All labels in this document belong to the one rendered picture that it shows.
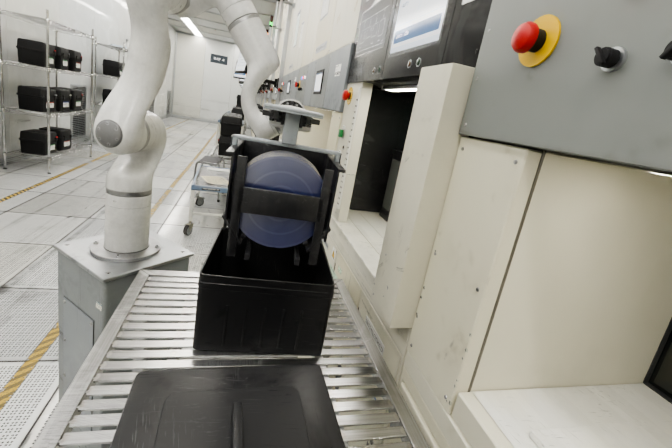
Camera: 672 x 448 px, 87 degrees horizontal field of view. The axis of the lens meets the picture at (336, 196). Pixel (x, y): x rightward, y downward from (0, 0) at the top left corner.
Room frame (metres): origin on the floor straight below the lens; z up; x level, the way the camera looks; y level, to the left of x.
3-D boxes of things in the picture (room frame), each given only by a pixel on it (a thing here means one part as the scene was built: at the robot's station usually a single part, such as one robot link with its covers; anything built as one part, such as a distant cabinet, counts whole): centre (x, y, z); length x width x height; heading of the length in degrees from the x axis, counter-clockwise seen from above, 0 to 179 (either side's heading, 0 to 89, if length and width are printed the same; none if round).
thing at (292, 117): (0.78, 0.12, 1.12); 0.24 x 0.20 x 0.32; 101
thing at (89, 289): (1.01, 0.61, 0.38); 0.28 x 0.28 x 0.76; 61
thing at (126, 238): (1.01, 0.61, 0.85); 0.19 x 0.19 x 0.18
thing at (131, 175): (1.04, 0.61, 1.07); 0.19 x 0.12 x 0.24; 2
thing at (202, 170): (3.41, 1.16, 0.24); 0.97 x 0.52 x 0.48; 19
